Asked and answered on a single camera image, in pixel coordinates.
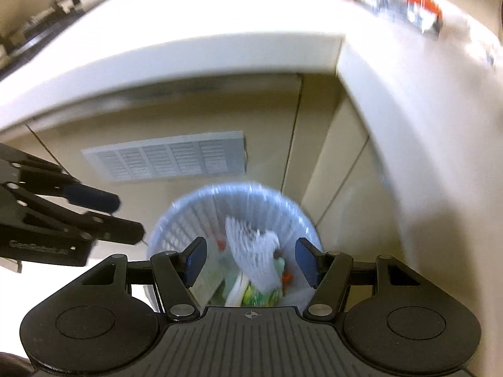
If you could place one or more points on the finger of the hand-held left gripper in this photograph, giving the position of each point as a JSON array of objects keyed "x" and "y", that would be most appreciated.
[
  {"x": 92, "y": 198},
  {"x": 118, "y": 233}
]

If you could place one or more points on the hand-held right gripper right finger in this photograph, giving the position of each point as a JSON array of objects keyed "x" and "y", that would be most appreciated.
[{"x": 306, "y": 261}]

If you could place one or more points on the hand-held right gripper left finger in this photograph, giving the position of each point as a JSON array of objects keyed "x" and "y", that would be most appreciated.
[{"x": 195, "y": 261}]

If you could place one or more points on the blue plastic waste basket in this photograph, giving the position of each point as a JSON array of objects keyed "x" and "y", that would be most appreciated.
[{"x": 184, "y": 220}]

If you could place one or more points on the white foam fruit net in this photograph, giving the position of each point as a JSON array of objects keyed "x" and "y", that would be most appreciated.
[{"x": 251, "y": 251}]

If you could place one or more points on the green yellow snack wrapper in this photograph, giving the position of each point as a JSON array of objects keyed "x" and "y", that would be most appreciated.
[{"x": 259, "y": 296}]

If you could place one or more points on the silver cabinet vent grille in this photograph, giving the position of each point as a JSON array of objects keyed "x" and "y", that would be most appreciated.
[{"x": 165, "y": 157}]

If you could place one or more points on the beige kitchen cabinet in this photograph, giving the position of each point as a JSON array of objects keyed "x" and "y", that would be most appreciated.
[{"x": 314, "y": 145}]

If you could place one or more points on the clear plastic packaging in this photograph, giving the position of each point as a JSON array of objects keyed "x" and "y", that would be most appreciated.
[{"x": 377, "y": 2}]

